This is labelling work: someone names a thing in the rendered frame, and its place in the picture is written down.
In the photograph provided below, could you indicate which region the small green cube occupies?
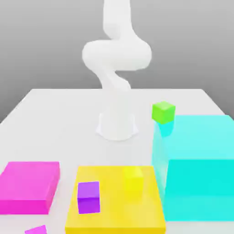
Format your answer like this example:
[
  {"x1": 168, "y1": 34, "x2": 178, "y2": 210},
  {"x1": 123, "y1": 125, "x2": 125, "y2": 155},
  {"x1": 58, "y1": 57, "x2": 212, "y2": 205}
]
[{"x1": 151, "y1": 101, "x2": 176, "y2": 125}]

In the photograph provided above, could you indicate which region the small yellow cube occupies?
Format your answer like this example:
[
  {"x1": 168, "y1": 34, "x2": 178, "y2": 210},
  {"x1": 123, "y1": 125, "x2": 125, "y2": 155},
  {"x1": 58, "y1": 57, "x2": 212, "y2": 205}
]
[{"x1": 122, "y1": 166, "x2": 144, "y2": 196}]

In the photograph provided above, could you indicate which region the small purple cube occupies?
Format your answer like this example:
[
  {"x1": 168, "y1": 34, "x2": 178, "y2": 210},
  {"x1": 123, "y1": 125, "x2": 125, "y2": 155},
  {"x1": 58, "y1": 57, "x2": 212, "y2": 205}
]
[{"x1": 77, "y1": 181, "x2": 101, "y2": 215}]

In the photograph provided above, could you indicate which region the small magenta cube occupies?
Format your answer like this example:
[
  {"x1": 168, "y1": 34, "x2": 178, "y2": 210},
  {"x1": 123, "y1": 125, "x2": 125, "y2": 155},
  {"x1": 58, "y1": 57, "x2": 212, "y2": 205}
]
[{"x1": 24, "y1": 224, "x2": 48, "y2": 234}]

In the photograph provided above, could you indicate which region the large cyan box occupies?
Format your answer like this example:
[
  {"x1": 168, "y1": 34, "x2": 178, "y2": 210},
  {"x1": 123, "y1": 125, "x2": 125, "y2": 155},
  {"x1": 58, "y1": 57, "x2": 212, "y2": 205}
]
[{"x1": 151, "y1": 114, "x2": 234, "y2": 222}]

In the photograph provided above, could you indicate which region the large yellow box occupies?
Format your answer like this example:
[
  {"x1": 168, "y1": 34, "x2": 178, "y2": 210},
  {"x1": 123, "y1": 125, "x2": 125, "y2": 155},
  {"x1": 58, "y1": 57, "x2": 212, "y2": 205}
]
[{"x1": 64, "y1": 165, "x2": 166, "y2": 234}]

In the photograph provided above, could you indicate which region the large magenta box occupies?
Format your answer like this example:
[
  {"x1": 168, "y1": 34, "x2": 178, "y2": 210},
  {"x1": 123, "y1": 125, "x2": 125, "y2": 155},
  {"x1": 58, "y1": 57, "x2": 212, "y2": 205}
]
[{"x1": 0, "y1": 161, "x2": 60, "y2": 215}]

